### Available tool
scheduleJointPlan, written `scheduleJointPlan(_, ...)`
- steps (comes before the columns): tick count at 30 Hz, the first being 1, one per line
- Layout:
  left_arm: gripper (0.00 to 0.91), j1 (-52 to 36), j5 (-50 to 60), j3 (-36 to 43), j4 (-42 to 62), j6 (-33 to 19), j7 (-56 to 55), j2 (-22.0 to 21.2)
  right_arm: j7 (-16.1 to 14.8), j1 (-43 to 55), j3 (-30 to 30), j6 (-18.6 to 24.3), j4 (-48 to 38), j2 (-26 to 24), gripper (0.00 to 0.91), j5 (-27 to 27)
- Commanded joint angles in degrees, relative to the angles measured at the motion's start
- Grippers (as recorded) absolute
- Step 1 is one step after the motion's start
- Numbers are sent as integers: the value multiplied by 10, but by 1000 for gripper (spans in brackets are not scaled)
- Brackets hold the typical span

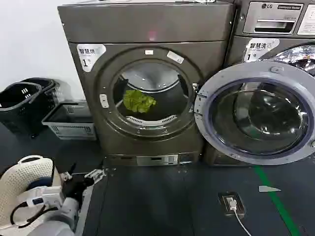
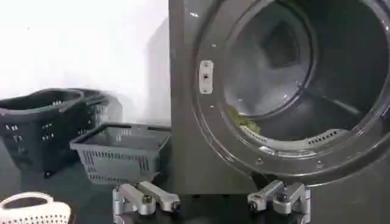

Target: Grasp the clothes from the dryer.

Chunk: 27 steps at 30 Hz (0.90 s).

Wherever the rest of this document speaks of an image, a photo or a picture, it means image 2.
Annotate grey dryer with round opening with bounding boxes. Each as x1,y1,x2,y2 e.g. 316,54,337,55
168,0,390,195

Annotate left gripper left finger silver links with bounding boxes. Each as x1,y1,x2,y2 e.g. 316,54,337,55
112,180,181,224

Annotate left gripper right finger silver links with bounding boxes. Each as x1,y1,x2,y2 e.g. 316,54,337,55
247,179,312,224

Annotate silver door latch plate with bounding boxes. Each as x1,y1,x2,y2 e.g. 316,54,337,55
198,60,215,95

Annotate dark grey wheeled basket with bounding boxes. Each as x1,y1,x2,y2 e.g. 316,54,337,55
0,88,123,179

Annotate green garment in drum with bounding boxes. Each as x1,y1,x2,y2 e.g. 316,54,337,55
229,106,262,135

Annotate grey rectangular plastic basket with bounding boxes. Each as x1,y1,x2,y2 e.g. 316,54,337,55
69,122,172,185

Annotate white perforated plastic basket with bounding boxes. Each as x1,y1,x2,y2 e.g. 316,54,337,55
0,191,73,224

